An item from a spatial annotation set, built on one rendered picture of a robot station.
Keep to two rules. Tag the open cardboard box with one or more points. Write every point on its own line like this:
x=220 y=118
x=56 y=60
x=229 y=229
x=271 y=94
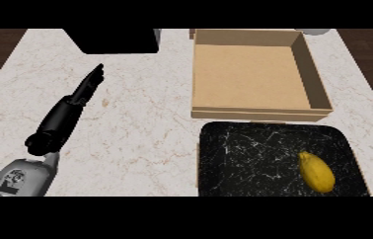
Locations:
x=252 y=75

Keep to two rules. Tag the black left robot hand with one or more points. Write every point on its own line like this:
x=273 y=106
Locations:
x=62 y=118

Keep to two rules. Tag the black appliance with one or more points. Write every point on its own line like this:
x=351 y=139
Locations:
x=118 y=40

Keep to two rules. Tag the black marble tray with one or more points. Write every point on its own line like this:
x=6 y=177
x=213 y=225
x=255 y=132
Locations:
x=263 y=160

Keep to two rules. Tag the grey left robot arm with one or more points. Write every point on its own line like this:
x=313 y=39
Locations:
x=27 y=177

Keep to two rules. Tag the pale grey round object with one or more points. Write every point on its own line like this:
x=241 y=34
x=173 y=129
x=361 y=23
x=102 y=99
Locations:
x=313 y=31

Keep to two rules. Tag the yellow lemon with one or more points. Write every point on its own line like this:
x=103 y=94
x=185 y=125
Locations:
x=316 y=172

